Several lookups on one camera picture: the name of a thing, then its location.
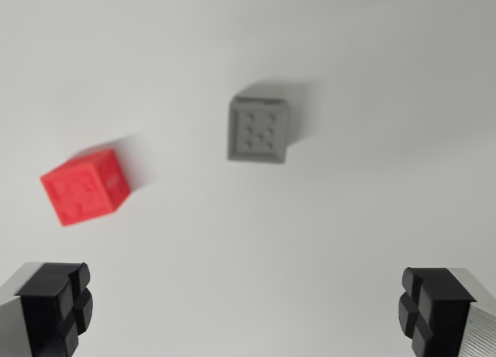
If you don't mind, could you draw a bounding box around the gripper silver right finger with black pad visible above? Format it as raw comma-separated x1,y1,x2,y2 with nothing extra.
397,266,496,357

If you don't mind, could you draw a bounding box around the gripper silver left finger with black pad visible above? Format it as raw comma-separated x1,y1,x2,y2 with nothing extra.
0,261,95,357

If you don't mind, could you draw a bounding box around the grey embossed cube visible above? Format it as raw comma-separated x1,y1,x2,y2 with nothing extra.
226,94,294,166

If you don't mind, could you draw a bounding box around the red embossed cube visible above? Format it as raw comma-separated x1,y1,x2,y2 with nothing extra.
40,147,131,228

